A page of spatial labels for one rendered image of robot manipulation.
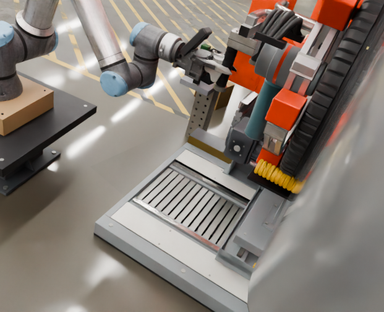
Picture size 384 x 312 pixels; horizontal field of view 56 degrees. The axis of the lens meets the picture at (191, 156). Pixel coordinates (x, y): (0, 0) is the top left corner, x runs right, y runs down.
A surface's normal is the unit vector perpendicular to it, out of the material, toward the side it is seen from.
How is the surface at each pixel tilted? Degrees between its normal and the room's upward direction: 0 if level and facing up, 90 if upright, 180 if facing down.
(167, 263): 0
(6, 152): 0
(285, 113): 90
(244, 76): 90
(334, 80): 69
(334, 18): 125
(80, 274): 0
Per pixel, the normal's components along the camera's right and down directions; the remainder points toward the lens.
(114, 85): -0.46, 0.52
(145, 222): 0.23, -0.77
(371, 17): -0.11, -0.33
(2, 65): 0.67, 0.59
